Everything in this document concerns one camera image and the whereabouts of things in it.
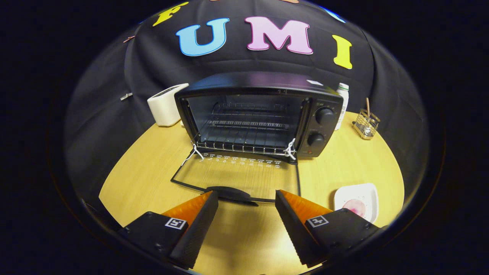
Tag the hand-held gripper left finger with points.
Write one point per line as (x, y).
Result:
(198, 229)

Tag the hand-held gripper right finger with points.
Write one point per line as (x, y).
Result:
(296, 229)

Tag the round pink ham slice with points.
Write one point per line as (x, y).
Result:
(355, 208)

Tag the white square plate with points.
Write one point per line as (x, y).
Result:
(359, 191)

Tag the black toaster oven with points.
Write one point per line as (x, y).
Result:
(259, 82)

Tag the white bread toaster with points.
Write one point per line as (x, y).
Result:
(164, 109)

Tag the white bottle green label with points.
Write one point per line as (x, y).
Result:
(344, 99)

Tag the wooden stick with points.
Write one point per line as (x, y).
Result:
(367, 107)

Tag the silver clip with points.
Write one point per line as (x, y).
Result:
(126, 96)

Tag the red clip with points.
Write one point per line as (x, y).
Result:
(128, 38)

